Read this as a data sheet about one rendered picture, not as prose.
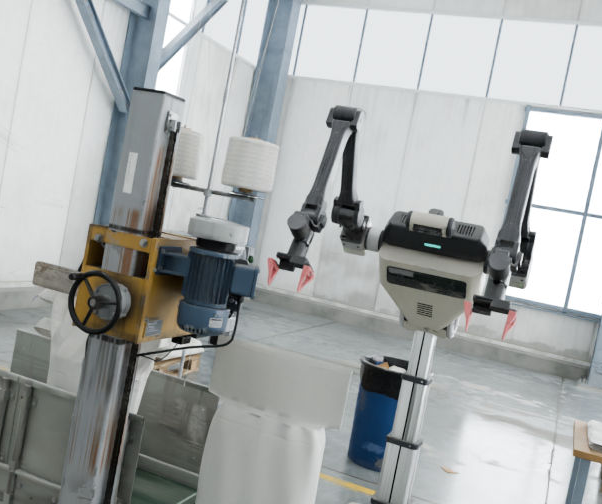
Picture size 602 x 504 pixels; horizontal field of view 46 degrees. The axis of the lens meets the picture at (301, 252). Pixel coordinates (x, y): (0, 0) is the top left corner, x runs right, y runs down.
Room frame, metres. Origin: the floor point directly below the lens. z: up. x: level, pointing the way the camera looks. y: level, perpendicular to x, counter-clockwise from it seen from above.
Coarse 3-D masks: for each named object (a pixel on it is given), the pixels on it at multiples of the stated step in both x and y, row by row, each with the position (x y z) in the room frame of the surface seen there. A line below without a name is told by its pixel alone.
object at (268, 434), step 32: (224, 352) 2.41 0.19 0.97; (256, 352) 2.34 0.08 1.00; (288, 352) 2.37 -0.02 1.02; (224, 384) 2.40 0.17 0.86; (256, 384) 2.33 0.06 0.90; (288, 384) 2.29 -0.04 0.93; (320, 384) 2.28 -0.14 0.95; (224, 416) 2.32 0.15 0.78; (256, 416) 2.28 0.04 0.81; (288, 416) 2.29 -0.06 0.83; (320, 416) 2.27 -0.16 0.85; (224, 448) 2.30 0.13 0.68; (256, 448) 2.26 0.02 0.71; (288, 448) 2.22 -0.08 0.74; (320, 448) 2.28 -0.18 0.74; (224, 480) 2.29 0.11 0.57; (256, 480) 2.24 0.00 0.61; (288, 480) 2.22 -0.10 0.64
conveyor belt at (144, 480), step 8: (136, 472) 2.69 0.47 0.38; (144, 472) 2.70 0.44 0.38; (136, 480) 2.62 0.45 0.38; (144, 480) 2.63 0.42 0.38; (152, 480) 2.64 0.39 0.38; (160, 480) 2.66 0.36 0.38; (168, 480) 2.67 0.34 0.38; (136, 488) 2.55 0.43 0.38; (144, 488) 2.56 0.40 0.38; (152, 488) 2.57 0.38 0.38; (160, 488) 2.59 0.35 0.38; (168, 488) 2.60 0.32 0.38; (176, 488) 2.61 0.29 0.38; (184, 488) 2.63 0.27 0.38; (192, 488) 2.64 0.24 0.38; (136, 496) 2.48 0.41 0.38; (144, 496) 2.49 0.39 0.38; (152, 496) 2.50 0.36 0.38; (160, 496) 2.52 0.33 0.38; (168, 496) 2.53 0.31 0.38; (176, 496) 2.54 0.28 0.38; (184, 496) 2.56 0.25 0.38; (192, 496) 2.57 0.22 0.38
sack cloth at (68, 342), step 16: (64, 304) 2.67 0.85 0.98; (64, 320) 2.64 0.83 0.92; (64, 336) 2.60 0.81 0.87; (80, 336) 2.60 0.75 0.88; (64, 352) 2.56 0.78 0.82; (80, 352) 2.56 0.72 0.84; (144, 352) 2.51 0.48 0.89; (64, 368) 2.54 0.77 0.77; (80, 368) 2.52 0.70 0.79; (144, 368) 2.52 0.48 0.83; (48, 384) 2.58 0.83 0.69; (64, 384) 2.54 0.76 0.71; (144, 384) 2.57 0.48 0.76
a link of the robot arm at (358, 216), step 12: (336, 108) 2.34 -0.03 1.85; (348, 108) 2.33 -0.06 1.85; (360, 108) 2.36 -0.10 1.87; (348, 120) 2.33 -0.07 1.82; (348, 144) 2.43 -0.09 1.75; (348, 156) 2.45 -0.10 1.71; (348, 168) 2.46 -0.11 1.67; (348, 180) 2.48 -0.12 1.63; (348, 192) 2.49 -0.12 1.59; (336, 204) 2.54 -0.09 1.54; (348, 204) 2.51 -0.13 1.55; (360, 204) 2.50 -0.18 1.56; (336, 216) 2.53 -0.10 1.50; (360, 216) 2.53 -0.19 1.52
